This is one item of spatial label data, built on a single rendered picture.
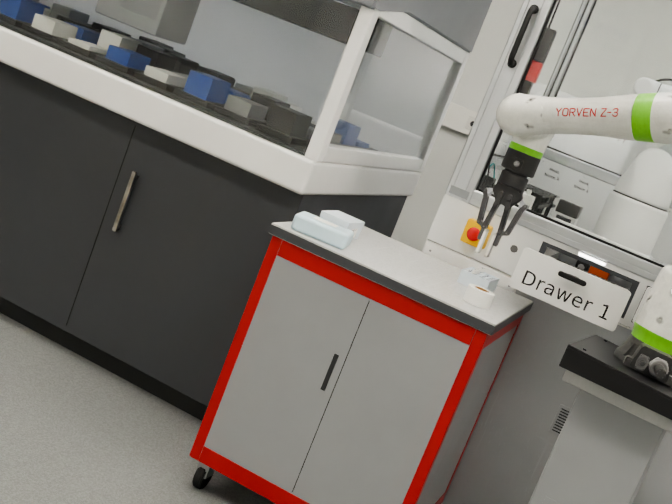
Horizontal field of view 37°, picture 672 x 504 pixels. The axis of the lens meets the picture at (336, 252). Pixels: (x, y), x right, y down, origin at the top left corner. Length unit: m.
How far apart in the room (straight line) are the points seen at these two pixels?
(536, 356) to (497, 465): 0.35
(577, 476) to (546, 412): 0.66
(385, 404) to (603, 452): 0.53
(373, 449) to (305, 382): 0.24
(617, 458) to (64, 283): 1.85
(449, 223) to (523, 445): 0.69
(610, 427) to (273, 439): 0.85
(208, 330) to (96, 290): 0.41
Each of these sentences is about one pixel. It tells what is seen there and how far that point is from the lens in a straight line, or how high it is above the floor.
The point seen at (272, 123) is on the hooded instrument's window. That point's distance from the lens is 2.98.
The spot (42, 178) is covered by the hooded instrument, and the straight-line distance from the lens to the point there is 3.44.
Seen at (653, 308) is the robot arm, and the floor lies 0.94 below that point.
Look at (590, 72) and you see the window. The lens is 3.02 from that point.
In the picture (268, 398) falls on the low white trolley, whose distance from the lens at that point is 2.65.
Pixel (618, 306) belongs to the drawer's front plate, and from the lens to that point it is 2.65.
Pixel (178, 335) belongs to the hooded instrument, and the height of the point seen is 0.23.
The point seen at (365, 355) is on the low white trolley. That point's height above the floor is 0.55.
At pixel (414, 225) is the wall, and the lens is 6.51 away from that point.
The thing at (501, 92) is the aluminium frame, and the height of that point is 1.28.
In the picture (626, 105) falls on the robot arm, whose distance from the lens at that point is 2.49.
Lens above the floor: 1.20
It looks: 10 degrees down
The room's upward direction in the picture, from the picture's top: 21 degrees clockwise
